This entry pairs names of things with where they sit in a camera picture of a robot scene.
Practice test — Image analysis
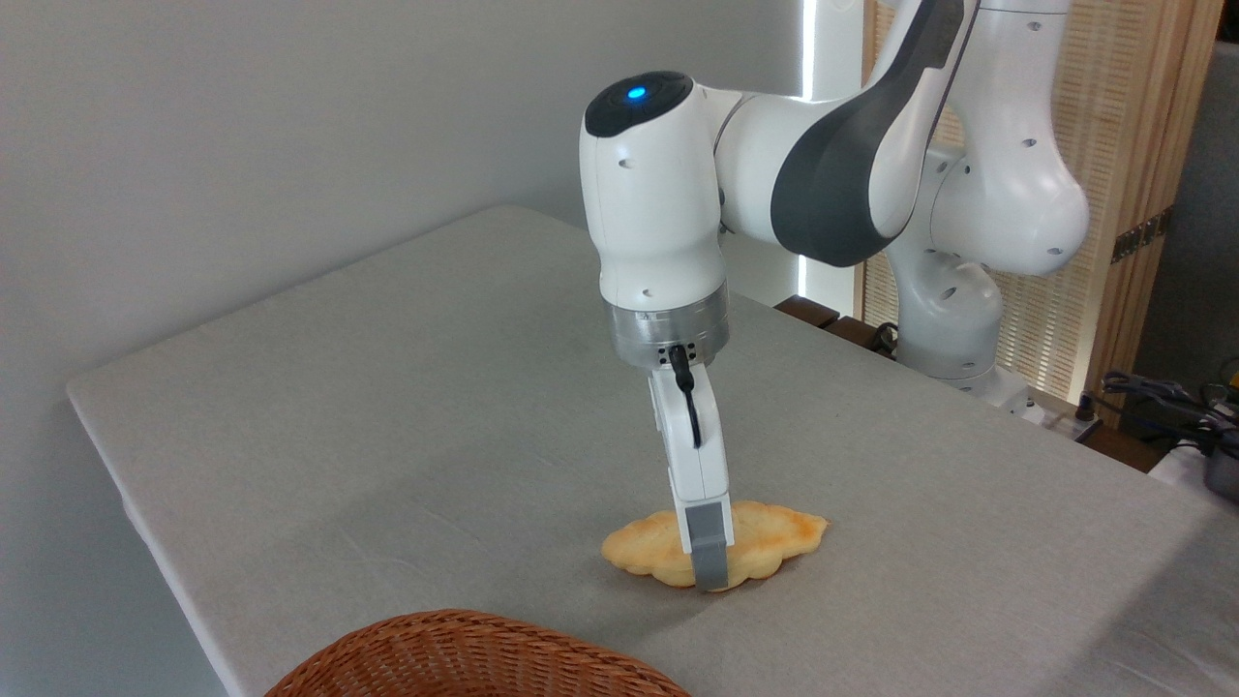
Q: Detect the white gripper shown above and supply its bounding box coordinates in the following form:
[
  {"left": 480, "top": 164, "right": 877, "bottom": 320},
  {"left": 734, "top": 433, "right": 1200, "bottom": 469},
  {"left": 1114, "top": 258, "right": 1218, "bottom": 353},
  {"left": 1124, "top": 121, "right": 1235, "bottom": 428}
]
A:
[{"left": 647, "top": 365, "right": 735, "bottom": 593}]

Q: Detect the grey table cloth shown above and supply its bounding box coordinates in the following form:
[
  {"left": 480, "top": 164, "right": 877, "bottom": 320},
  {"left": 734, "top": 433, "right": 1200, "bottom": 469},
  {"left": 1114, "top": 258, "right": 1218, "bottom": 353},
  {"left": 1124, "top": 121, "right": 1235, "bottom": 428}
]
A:
[{"left": 66, "top": 203, "right": 1239, "bottom": 697}]

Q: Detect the silver metal wrist flange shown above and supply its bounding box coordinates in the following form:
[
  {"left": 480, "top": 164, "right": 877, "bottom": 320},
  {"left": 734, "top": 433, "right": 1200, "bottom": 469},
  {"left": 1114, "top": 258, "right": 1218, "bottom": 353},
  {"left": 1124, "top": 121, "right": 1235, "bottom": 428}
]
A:
[{"left": 605, "top": 284, "right": 732, "bottom": 372}]

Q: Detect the brown woven wicker basket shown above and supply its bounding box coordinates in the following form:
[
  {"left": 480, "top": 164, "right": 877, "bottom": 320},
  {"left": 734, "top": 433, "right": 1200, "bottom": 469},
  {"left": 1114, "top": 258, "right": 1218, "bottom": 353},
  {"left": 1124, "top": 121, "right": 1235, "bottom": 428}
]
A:
[{"left": 264, "top": 609, "right": 690, "bottom": 697}]

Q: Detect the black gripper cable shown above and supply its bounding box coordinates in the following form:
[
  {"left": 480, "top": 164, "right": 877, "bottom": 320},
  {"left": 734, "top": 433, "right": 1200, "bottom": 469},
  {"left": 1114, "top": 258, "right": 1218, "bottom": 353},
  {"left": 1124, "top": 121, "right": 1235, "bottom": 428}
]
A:
[{"left": 668, "top": 346, "right": 704, "bottom": 450}]

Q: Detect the white power strip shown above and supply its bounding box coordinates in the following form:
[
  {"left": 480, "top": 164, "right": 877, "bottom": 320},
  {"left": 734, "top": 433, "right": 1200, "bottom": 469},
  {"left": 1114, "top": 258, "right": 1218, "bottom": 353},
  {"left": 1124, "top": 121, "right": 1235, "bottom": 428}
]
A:
[{"left": 1036, "top": 405, "right": 1106, "bottom": 444}]

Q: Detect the golden leaf-shaped bread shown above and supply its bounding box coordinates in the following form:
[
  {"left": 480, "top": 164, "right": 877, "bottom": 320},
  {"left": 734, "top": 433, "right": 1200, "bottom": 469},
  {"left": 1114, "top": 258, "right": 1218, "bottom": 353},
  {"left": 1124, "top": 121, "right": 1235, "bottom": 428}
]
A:
[{"left": 601, "top": 500, "right": 831, "bottom": 591}]

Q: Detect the white vertical light strip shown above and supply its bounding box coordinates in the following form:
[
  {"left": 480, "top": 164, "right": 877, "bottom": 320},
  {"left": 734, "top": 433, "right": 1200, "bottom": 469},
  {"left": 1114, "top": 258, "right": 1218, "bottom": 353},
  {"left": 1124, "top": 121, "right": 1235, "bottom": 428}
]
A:
[{"left": 797, "top": 0, "right": 815, "bottom": 297}]

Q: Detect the black cable bundle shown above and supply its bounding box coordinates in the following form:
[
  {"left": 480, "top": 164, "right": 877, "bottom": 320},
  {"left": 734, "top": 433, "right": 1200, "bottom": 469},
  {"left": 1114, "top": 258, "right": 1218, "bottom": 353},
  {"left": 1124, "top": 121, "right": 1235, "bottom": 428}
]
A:
[{"left": 1102, "top": 370, "right": 1239, "bottom": 456}]

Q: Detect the light wooden slatted screen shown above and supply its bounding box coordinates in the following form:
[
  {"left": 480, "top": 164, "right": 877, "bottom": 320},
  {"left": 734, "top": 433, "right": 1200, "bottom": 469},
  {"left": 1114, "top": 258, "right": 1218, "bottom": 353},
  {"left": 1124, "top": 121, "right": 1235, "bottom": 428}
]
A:
[{"left": 856, "top": 0, "right": 1225, "bottom": 408}]

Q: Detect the dark metal screen hinge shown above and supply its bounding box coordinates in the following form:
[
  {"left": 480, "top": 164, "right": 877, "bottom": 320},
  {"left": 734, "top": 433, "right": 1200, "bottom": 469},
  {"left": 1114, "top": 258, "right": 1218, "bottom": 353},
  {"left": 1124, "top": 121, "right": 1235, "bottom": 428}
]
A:
[{"left": 1111, "top": 208, "right": 1174, "bottom": 264}]

